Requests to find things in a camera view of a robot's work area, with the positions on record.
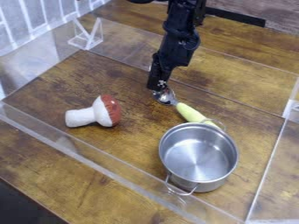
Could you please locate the green handled metal spoon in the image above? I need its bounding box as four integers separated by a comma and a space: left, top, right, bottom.
153, 87, 224, 130

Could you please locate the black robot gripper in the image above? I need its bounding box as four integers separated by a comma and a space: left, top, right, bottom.
147, 26, 202, 91

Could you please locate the black strip on table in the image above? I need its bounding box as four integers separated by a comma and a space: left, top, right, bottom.
206, 7, 267, 27

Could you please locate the clear acrylic triangular bracket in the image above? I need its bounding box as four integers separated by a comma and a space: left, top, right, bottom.
68, 18, 104, 50

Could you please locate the small stainless steel pot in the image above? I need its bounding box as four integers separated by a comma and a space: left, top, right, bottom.
159, 118, 239, 196

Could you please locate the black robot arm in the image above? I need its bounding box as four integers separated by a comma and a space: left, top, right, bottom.
127, 0, 206, 92

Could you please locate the red and white toy mushroom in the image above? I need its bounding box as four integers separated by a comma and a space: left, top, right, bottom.
65, 94, 121, 128

